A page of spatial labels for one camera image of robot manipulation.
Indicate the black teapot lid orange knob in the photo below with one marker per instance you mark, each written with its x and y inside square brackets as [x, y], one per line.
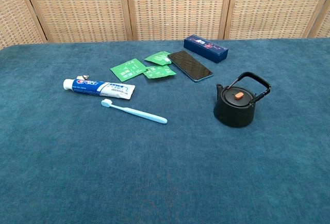
[230, 97]

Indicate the crumpled green sachet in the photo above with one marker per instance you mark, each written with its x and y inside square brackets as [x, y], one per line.
[159, 72]

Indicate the light blue toothbrush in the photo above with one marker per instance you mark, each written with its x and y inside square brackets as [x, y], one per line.
[139, 113]

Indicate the green sachet with torn corner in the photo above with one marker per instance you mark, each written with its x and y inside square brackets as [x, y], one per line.
[157, 58]

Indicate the black smartphone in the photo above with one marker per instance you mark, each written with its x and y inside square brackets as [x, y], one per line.
[190, 65]

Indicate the large green sachet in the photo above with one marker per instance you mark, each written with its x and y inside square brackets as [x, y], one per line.
[127, 69]

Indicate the blue white toothpaste tube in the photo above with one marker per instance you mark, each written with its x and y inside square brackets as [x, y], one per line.
[103, 87]

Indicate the dark blue printed box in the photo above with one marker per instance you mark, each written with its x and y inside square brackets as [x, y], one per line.
[206, 47]

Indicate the blue fabric tablecloth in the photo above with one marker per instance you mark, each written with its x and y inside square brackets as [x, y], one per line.
[165, 169]

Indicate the woven bamboo folding screen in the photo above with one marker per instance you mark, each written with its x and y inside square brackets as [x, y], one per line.
[77, 7]

